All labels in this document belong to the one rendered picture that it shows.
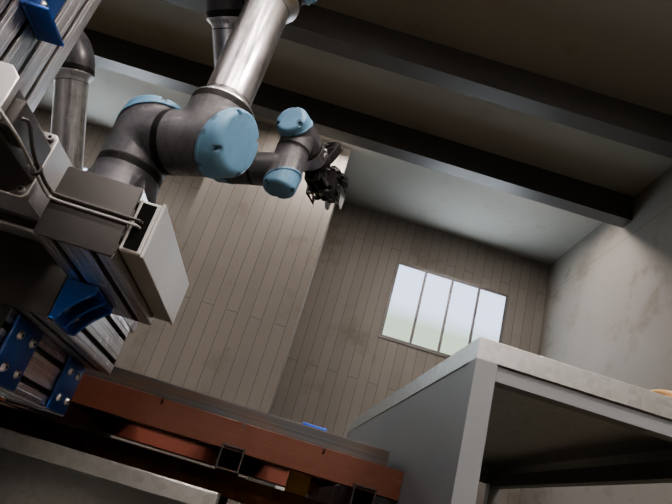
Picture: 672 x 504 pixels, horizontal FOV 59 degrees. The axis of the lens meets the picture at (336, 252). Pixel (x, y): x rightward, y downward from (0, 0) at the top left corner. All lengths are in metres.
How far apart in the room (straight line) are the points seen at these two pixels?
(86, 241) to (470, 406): 0.68
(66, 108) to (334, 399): 6.79
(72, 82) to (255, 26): 0.55
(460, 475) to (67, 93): 1.17
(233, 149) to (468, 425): 0.61
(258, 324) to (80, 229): 6.04
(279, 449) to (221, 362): 5.30
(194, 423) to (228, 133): 0.64
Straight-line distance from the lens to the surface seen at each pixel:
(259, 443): 1.33
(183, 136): 1.02
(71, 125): 1.53
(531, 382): 1.13
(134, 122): 1.10
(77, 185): 0.73
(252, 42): 1.14
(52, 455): 1.17
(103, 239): 0.69
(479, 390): 1.09
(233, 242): 7.05
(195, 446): 2.03
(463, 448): 1.06
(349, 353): 8.13
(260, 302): 6.78
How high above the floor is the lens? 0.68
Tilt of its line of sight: 24 degrees up
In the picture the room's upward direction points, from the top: 17 degrees clockwise
